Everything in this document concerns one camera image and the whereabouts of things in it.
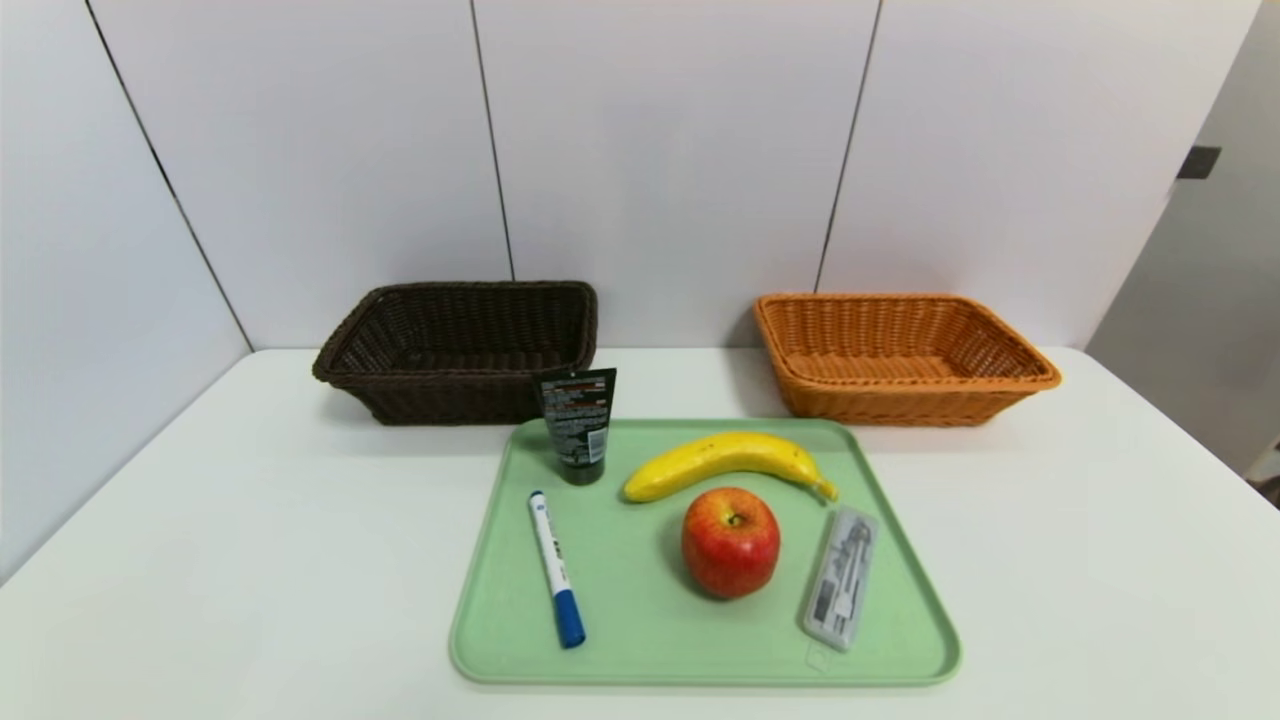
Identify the black cosmetic tube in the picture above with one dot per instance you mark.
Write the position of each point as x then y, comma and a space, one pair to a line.
578, 420

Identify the red apple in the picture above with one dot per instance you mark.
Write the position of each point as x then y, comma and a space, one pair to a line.
730, 550

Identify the blue white whiteboard marker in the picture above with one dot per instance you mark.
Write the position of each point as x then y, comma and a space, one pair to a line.
555, 565

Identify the dark brown wicker basket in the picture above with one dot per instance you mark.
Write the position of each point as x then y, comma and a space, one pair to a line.
460, 395

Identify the orange wicker basket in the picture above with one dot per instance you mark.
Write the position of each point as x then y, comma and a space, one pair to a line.
900, 400

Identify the yellow banana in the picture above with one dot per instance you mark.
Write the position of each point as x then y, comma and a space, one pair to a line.
720, 455

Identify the light green plastic tray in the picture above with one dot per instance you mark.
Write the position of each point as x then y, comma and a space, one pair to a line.
640, 620

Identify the clear plastic compass case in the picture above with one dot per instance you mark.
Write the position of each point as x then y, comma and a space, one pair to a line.
842, 580

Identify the dark wall bracket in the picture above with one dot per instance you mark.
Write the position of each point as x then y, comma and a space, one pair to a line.
1198, 162

